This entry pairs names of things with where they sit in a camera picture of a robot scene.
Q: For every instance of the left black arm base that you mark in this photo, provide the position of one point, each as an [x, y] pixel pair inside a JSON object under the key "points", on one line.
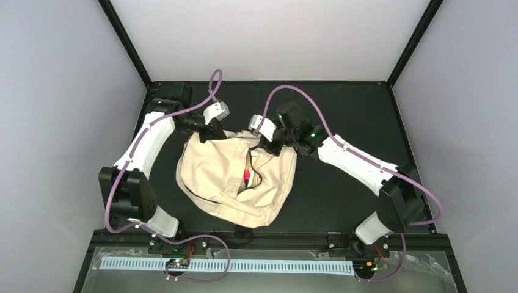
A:
{"points": [[176, 256]]}

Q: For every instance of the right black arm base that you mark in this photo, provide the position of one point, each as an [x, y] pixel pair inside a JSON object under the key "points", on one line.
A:
{"points": [[366, 259]]}

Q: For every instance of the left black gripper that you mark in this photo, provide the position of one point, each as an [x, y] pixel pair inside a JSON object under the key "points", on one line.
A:
{"points": [[214, 129]]}

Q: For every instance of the yellow highlighter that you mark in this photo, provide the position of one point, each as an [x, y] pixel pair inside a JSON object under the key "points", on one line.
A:
{"points": [[251, 181]]}

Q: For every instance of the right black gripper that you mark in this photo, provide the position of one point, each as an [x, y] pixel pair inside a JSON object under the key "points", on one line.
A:
{"points": [[262, 143]]}

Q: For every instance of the beige canvas backpack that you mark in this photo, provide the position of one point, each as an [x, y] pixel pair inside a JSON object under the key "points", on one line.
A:
{"points": [[211, 175]]}

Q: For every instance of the black frame post right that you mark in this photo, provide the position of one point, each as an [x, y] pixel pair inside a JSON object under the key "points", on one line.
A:
{"points": [[425, 20]]}

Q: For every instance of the black frame post left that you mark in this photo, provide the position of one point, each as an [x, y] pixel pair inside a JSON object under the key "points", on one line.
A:
{"points": [[124, 38]]}

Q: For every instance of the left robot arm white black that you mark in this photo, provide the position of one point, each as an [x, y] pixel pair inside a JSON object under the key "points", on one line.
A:
{"points": [[129, 197]]}

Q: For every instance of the pink black highlighter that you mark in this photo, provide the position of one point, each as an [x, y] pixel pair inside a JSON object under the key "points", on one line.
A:
{"points": [[246, 175]]}

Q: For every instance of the light blue slotted cable duct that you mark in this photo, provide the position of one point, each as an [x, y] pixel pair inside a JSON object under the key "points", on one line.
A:
{"points": [[327, 267]]}

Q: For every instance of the black frame post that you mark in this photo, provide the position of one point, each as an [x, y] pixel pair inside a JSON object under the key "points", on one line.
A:
{"points": [[124, 38], [425, 20]]}

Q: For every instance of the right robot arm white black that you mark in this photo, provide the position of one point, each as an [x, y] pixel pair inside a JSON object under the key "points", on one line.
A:
{"points": [[399, 201]]}

